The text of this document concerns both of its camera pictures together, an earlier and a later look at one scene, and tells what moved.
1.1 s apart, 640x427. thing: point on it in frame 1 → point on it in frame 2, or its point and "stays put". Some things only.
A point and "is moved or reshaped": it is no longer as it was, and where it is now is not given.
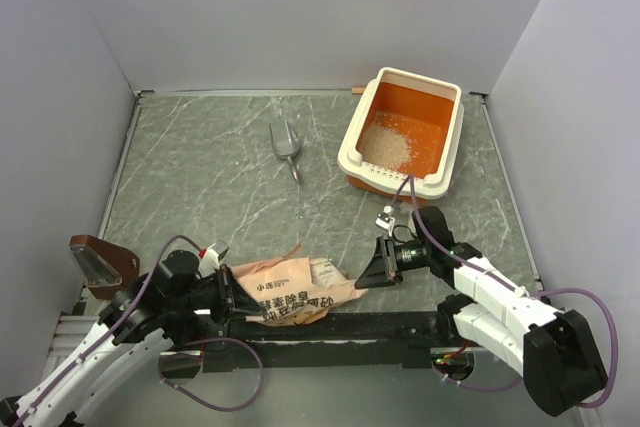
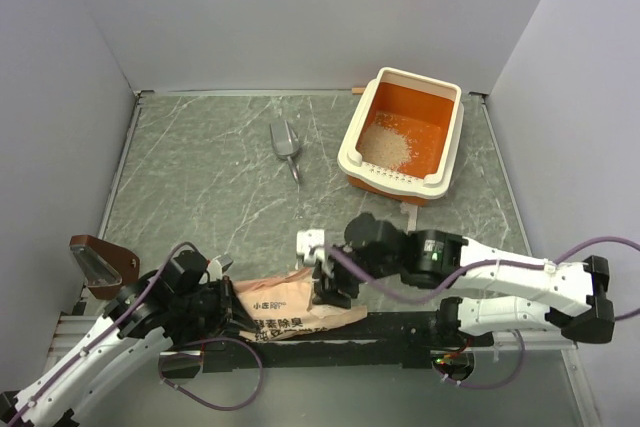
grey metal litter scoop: x=286 y=144 stays put
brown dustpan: x=105 y=267 stays put
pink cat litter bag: x=289 y=290 is moved or reshaped
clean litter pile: x=383 y=144 stays put
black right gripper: x=384 y=269 → x=330 y=281
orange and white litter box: x=403 y=125 stays put
